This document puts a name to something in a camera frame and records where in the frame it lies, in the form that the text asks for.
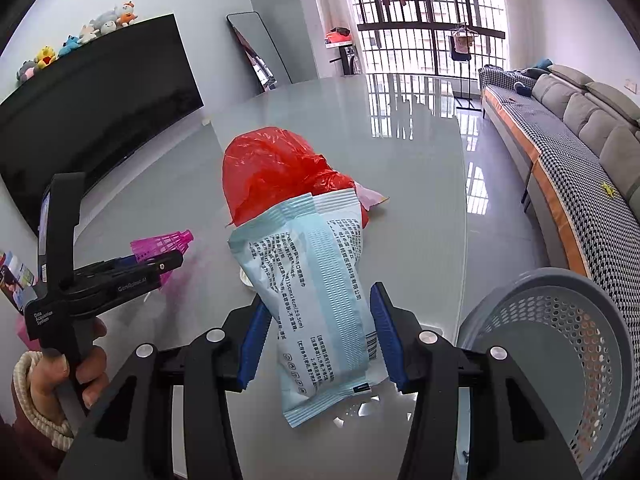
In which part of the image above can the pink plastic shuttlecock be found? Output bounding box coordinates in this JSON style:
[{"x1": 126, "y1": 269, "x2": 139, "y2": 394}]
[{"x1": 130, "y1": 230, "x2": 194, "y2": 288}]

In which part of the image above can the white round container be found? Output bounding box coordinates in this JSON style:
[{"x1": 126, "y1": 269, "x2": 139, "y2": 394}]
[{"x1": 239, "y1": 268, "x2": 255, "y2": 290}]

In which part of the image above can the red plastic bag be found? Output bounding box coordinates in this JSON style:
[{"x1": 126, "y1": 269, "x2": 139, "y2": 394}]
[{"x1": 221, "y1": 126, "x2": 356, "y2": 226}]

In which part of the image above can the light blue wipes packet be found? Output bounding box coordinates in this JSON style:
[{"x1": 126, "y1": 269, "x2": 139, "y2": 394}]
[{"x1": 229, "y1": 188, "x2": 387, "y2": 427}]

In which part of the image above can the pink snack wrapper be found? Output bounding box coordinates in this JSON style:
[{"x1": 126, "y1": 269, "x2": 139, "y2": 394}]
[{"x1": 355, "y1": 181, "x2": 388, "y2": 211}]

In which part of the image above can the grey perforated trash basket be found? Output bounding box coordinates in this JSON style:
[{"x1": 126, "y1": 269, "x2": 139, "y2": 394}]
[{"x1": 457, "y1": 268, "x2": 639, "y2": 479}]

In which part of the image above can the person left hand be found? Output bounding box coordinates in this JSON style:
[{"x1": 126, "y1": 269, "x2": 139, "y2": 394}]
[{"x1": 29, "y1": 346, "x2": 110, "y2": 425}]

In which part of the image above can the black television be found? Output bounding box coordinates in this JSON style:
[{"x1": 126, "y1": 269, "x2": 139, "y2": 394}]
[{"x1": 1, "y1": 14, "x2": 203, "y2": 231}]

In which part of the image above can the houndstooth sofa cover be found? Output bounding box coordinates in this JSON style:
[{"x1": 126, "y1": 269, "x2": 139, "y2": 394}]
[{"x1": 482, "y1": 67, "x2": 639, "y2": 330}]

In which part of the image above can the leaning floor mirror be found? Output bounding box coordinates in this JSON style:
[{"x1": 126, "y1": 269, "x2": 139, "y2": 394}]
[{"x1": 227, "y1": 11, "x2": 292, "y2": 92}]

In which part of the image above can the row of plush toys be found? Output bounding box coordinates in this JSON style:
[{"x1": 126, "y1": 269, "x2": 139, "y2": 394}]
[{"x1": 16, "y1": 0, "x2": 138, "y2": 86}]

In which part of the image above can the yellow toy on sofa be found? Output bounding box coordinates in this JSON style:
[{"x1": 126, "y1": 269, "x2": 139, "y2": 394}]
[{"x1": 601, "y1": 182, "x2": 616, "y2": 198}]

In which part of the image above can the grey sectional sofa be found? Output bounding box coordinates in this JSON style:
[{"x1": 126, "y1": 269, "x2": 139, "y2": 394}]
[{"x1": 482, "y1": 63, "x2": 640, "y2": 221}]

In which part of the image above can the small side table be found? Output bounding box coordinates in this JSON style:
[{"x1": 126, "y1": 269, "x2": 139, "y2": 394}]
[{"x1": 324, "y1": 27, "x2": 361, "y2": 76}]

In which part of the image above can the blue cushion on sofa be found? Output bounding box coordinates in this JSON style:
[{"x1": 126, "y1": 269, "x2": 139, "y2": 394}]
[{"x1": 513, "y1": 81, "x2": 533, "y2": 98}]

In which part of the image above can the clothes drying rack stand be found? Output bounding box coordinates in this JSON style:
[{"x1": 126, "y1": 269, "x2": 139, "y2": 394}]
[{"x1": 449, "y1": 26, "x2": 480, "y2": 112}]

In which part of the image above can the black window grille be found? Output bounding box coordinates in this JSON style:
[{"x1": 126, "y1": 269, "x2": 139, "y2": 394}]
[{"x1": 347, "y1": 0, "x2": 510, "y2": 79}]

